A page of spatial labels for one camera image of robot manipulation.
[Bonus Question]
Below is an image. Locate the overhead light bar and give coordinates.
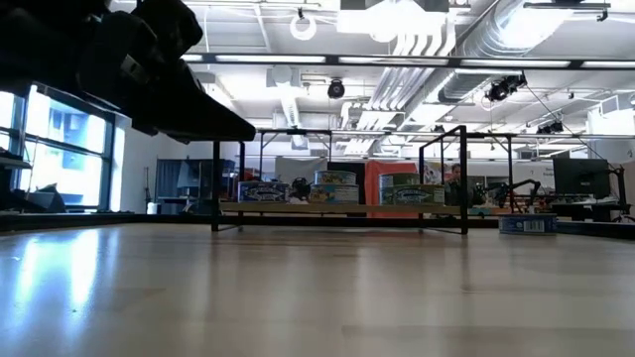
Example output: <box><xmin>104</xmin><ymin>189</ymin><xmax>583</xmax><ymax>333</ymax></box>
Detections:
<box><xmin>181</xmin><ymin>53</ymin><xmax>635</xmax><ymax>70</ymax></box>

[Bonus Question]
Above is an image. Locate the person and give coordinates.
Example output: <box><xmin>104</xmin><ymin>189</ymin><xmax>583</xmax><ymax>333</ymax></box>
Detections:
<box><xmin>444</xmin><ymin>163</ymin><xmax>477</xmax><ymax>207</ymax></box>
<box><xmin>290</xmin><ymin>177</ymin><xmax>313</xmax><ymax>205</ymax></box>

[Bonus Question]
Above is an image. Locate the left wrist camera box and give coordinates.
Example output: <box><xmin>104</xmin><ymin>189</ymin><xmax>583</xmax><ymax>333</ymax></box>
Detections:
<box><xmin>132</xmin><ymin>0</ymin><xmax>204</xmax><ymax>63</ymax></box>

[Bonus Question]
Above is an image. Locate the background work table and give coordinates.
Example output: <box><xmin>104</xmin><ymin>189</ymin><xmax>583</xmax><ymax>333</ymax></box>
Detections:
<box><xmin>543</xmin><ymin>195</ymin><xmax>631</xmax><ymax>215</ymax></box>

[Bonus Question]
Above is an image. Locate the printed white cloth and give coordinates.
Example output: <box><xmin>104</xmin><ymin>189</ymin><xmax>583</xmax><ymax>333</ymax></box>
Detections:
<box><xmin>421</xmin><ymin>161</ymin><xmax>447</xmax><ymax>185</ymax></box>

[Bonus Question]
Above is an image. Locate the black background gantry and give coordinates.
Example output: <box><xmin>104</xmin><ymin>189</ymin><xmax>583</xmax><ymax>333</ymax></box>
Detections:
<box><xmin>257</xmin><ymin>127</ymin><xmax>333</xmax><ymax>182</ymax></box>
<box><xmin>468</xmin><ymin>131</ymin><xmax>517</xmax><ymax>197</ymax></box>

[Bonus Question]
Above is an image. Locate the black panel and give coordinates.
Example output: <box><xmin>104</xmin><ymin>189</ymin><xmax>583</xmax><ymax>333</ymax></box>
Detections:
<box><xmin>326</xmin><ymin>162</ymin><xmax>367</xmax><ymax>205</ymax></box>

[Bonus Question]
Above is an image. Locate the blue cabinet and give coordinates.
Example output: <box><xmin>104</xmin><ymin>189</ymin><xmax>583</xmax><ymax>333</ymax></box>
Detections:
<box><xmin>155</xmin><ymin>158</ymin><xmax>237</xmax><ymax>200</ymax></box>

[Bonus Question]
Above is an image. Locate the black computer monitor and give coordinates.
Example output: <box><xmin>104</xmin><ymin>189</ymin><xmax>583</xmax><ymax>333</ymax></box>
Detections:
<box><xmin>553</xmin><ymin>157</ymin><xmax>612</xmax><ymax>200</ymax></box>

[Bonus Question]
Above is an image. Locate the orange cloth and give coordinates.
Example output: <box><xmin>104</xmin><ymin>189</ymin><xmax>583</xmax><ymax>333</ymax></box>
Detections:
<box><xmin>365</xmin><ymin>159</ymin><xmax>421</xmax><ymax>219</ymax></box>

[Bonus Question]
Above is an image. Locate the black aluminium table frame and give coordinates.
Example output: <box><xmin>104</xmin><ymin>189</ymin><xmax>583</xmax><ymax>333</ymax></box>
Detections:
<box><xmin>0</xmin><ymin>211</ymin><xmax>635</xmax><ymax>240</ymax></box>

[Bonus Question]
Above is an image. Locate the blue label tuna can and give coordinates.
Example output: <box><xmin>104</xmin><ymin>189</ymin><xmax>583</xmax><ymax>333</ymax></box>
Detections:
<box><xmin>498</xmin><ymin>213</ymin><xmax>559</xmax><ymax>236</ymax></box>
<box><xmin>237</xmin><ymin>180</ymin><xmax>291</xmax><ymax>203</ymax></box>

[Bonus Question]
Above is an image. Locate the wooden shelf with black frame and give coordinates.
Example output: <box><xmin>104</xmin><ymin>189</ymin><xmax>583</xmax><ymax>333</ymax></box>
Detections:
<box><xmin>210</xmin><ymin>124</ymin><xmax>470</xmax><ymax>236</ymax></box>

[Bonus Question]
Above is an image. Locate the grey desk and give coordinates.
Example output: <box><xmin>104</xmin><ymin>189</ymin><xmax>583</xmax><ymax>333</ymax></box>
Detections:
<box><xmin>0</xmin><ymin>148</ymin><xmax>34</xmax><ymax>173</ymax></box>

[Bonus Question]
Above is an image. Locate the silver air duct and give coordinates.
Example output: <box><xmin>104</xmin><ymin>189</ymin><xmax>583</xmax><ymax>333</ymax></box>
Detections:
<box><xmin>436</xmin><ymin>0</ymin><xmax>572</xmax><ymax>105</ymax></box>

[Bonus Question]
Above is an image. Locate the white hanging ring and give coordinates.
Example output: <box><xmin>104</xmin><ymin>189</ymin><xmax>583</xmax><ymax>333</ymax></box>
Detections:
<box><xmin>289</xmin><ymin>13</ymin><xmax>318</xmax><ymax>43</ymax></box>

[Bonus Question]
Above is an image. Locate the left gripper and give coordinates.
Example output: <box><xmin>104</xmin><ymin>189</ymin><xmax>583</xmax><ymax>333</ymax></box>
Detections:
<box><xmin>116</xmin><ymin>59</ymin><xmax>258</xmax><ymax>145</ymax></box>

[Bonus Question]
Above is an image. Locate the large window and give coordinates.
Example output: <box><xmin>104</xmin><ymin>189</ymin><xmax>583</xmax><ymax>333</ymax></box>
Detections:
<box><xmin>0</xmin><ymin>83</ymin><xmax>116</xmax><ymax>209</ymax></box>

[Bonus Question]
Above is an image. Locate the dark chair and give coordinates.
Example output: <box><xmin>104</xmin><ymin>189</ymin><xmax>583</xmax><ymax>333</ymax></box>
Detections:
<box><xmin>29</xmin><ymin>181</ymin><xmax>65</xmax><ymax>207</ymax></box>

